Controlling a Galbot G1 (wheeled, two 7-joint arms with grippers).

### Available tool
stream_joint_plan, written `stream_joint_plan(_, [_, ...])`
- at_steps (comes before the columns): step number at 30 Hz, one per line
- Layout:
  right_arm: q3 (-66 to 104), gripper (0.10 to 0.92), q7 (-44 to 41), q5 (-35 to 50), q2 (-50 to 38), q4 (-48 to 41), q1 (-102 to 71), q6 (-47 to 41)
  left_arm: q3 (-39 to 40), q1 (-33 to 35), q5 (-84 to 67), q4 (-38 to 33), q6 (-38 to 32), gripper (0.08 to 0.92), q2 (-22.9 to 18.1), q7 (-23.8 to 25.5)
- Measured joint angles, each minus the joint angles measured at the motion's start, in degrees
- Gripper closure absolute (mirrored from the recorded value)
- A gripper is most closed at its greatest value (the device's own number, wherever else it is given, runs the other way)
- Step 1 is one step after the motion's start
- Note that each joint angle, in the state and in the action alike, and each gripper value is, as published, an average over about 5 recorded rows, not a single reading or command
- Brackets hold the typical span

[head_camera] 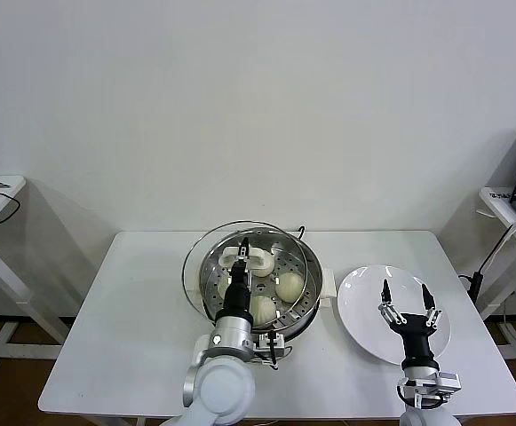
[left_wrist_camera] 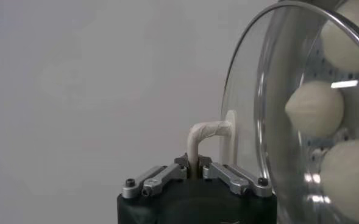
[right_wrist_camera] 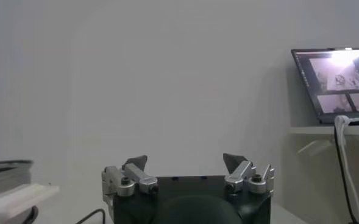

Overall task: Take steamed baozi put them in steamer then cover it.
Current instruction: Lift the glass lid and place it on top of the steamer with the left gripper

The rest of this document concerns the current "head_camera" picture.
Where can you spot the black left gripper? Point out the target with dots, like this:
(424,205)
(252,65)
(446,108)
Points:
(237,295)

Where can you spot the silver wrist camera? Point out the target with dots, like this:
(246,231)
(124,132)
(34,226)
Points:
(446,382)
(272,344)

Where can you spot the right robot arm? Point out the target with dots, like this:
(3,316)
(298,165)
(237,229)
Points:
(419,370)

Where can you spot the glass pot lid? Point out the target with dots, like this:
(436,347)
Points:
(228,256)

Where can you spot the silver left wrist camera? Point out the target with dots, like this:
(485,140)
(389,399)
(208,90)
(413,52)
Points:
(272,344)

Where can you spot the white round plate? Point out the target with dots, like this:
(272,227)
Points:
(359,310)

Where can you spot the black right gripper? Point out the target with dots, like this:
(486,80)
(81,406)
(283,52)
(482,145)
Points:
(417,337)

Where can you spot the steel perforated steamer basket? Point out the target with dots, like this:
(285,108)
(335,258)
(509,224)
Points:
(316,288)

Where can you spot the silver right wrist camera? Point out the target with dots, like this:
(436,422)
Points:
(446,382)

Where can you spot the white steamed baozi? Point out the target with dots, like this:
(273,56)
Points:
(264,270)
(289,287)
(264,310)
(223,288)

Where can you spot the white label with black text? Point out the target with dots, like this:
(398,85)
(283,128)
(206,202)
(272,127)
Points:
(499,194)

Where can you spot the white side table with laptop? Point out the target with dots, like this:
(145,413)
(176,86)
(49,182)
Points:
(490,206)

